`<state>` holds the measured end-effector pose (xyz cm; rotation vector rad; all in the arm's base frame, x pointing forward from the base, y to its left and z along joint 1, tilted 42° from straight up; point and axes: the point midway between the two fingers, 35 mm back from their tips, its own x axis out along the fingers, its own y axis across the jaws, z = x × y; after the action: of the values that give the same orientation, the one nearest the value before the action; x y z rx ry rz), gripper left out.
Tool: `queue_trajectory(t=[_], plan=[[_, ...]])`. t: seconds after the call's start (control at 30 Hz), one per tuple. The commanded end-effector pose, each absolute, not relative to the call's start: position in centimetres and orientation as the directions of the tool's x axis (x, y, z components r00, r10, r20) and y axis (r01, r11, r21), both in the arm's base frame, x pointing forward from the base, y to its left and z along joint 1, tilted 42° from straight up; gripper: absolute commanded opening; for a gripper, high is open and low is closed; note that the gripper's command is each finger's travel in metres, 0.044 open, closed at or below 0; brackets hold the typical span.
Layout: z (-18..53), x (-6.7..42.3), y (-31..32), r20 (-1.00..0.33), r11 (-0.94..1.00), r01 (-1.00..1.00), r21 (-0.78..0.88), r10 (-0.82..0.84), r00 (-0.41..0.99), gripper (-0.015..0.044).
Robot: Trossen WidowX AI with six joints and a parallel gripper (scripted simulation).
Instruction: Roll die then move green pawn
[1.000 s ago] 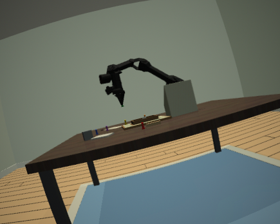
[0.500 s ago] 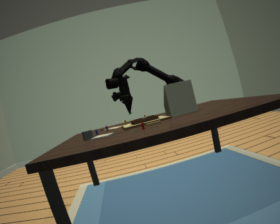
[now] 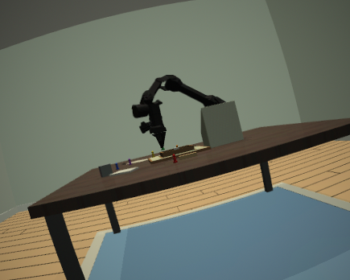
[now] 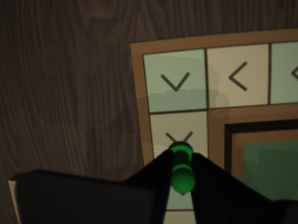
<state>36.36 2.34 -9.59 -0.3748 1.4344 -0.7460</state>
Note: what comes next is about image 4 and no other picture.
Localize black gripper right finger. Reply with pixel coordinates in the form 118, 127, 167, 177
190, 152, 298, 224

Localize green game pawn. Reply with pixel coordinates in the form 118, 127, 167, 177
168, 141, 196, 193

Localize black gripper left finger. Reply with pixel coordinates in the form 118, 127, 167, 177
14, 150, 175, 224

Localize beige board game track squares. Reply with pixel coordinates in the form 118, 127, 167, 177
142, 41, 298, 224

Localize tan rectangular block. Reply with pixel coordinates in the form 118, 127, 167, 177
8, 172, 24, 224

